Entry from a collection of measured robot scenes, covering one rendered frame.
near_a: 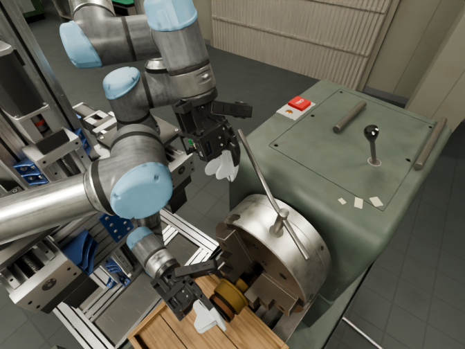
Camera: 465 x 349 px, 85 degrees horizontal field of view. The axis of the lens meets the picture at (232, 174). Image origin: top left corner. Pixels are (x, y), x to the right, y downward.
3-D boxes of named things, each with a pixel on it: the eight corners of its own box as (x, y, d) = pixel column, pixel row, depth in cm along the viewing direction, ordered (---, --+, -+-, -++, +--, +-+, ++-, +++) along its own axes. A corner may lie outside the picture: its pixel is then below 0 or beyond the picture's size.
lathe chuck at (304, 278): (232, 233, 93) (239, 181, 68) (304, 298, 80) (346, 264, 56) (214, 250, 88) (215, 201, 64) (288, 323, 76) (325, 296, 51)
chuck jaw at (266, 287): (270, 261, 68) (311, 290, 61) (271, 271, 71) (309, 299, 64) (243, 293, 62) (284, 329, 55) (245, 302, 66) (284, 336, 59)
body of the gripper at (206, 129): (187, 158, 53) (164, 102, 47) (216, 138, 58) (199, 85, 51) (210, 166, 48) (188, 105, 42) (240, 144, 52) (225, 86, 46)
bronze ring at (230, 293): (228, 264, 65) (203, 293, 61) (257, 289, 62) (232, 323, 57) (228, 275, 73) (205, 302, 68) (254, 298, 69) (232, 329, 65)
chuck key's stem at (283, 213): (279, 238, 62) (291, 214, 53) (272, 242, 61) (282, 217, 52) (275, 230, 63) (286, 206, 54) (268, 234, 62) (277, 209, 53)
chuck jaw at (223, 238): (251, 248, 72) (231, 215, 69) (262, 253, 68) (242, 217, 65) (223, 278, 67) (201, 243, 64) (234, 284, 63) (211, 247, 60)
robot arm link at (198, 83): (193, 62, 49) (221, 60, 43) (201, 86, 51) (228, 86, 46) (160, 76, 45) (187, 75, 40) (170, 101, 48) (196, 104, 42)
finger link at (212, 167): (208, 188, 59) (195, 154, 54) (226, 174, 62) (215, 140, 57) (216, 192, 57) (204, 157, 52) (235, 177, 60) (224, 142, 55)
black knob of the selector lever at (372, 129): (363, 134, 64) (371, 119, 61) (376, 140, 63) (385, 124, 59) (356, 142, 62) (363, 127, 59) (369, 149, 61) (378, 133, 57)
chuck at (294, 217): (238, 227, 94) (248, 174, 70) (310, 290, 82) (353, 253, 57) (232, 233, 93) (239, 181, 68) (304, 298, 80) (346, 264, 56)
